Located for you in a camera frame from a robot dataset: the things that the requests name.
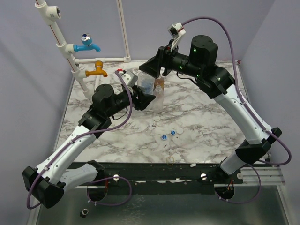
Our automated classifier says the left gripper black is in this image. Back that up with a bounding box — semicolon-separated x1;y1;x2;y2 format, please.
106;84;156;118

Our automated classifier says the clear plastic bottle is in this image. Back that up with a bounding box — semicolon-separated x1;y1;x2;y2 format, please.
137;71;154;94
152;85;164;113

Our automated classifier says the golden energy drink bottle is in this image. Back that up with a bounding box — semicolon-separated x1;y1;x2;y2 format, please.
153;76;165;91

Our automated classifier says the plain white bottle cap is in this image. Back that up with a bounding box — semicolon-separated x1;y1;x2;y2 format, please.
176;127;183;134

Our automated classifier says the blue label water bottle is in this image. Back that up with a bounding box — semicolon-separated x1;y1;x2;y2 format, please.
142;81;154;92

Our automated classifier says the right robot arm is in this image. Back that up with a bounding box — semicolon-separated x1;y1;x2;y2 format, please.
139;35;282;184

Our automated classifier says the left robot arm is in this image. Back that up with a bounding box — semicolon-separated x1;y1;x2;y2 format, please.
22;84;155;209

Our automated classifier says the orange faucet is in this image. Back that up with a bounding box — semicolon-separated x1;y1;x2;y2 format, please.
85;60;108;77

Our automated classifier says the yellow rubber band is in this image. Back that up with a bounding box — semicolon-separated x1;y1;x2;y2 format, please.
166;156;175;165

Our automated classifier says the blue faucet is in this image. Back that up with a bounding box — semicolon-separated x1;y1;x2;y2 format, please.
73;33;101;53

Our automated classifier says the small black white knob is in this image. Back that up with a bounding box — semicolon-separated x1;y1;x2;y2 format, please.
80;209;89;218

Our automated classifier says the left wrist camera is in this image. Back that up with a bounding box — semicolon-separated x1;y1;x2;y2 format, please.
121;70;138;88

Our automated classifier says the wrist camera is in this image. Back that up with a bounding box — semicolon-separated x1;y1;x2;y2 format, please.
167;22;186;51
121;70;138;88

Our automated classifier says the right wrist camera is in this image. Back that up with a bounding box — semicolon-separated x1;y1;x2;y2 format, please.
167;22;186;51

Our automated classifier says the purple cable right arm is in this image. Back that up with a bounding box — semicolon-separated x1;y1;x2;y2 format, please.
182;16;293;166

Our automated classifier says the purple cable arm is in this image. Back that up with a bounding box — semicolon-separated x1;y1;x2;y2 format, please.
26;70;134;210
182;16;293;166

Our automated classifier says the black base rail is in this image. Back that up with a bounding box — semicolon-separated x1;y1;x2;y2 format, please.
70;160;244;195

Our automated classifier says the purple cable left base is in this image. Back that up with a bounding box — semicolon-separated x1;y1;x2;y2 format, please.
86;173;133;207

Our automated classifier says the purple cable base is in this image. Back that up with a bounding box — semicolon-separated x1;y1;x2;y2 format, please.
217;164;262;204
86;173;133;207

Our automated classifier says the white PVC pipe frame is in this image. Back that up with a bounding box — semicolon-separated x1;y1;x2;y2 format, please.
34;0;131;105

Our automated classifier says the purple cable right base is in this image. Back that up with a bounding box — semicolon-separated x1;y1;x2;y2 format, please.
217;164;262;204

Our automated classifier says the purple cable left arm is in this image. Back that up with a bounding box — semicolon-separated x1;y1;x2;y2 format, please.
26;70;134;210

